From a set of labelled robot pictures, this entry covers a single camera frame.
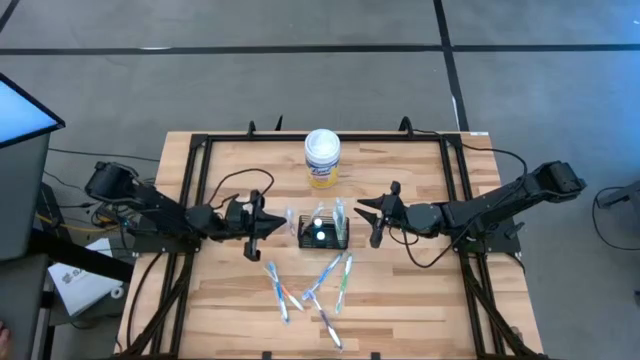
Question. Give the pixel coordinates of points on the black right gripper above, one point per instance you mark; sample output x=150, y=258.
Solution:
x=392, y=215

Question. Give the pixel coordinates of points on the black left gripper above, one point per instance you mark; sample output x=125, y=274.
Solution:
x=245, y=222

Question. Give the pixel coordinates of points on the teal mouthwash bottle white cap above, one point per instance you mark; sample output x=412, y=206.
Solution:
x=320, y=234
x=317, y=221

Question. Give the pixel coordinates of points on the blue toothbrush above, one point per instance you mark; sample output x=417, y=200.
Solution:
x=279, y=295
x=325, y=274

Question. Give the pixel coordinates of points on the purple toothbrush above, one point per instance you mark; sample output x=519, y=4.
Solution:
x=327, y=322

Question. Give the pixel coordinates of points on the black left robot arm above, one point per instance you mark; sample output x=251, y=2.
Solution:
x=160, y=210

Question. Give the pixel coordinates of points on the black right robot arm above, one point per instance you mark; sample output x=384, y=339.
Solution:
x=490, y=202

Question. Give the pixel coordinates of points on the white disinfecting wipes canister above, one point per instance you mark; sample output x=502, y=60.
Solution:
x=322, y=165

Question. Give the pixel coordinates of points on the white printed booklet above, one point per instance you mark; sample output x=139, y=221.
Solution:
x=80, y=287

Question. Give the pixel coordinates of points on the black furniture foot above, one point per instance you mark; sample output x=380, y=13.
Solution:
x=620, y=196

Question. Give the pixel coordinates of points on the large display screen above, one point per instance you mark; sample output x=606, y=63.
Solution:
x=20, y=115

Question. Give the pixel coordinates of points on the person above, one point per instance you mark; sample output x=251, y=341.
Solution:
x=3, y=337

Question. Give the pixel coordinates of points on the black aluminium table frame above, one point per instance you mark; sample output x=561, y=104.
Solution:
x=240, y=137

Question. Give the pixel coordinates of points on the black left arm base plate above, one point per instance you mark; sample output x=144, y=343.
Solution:
x=160, y=245

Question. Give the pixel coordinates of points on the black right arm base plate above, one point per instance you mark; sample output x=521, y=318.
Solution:
x=500, y=244

